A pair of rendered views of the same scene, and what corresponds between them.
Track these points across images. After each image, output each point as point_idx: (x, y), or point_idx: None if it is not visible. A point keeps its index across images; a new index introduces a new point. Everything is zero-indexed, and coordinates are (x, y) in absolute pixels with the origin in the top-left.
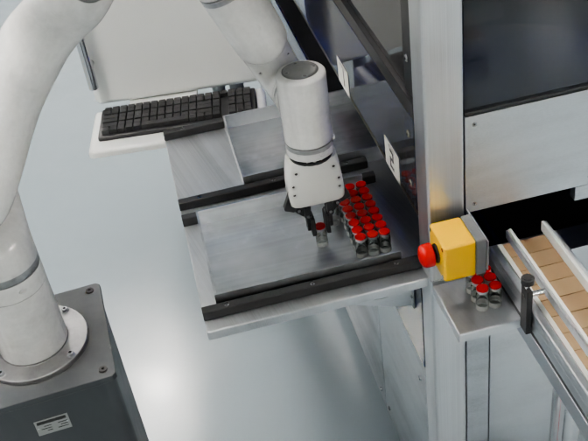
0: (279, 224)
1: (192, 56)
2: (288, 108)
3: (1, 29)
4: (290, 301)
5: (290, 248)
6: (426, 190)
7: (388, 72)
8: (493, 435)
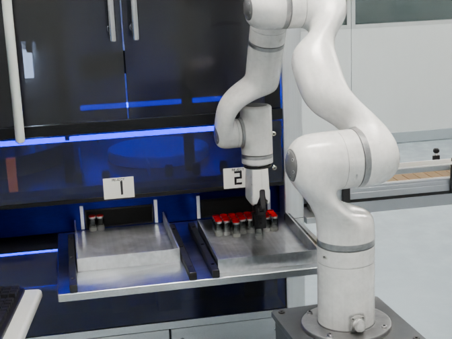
0: (231, 249)
1: None
2: (268, 124)
3: (320, 45)
4: None
5: (259, 246)
6: None
7: (237, 114)
8: None
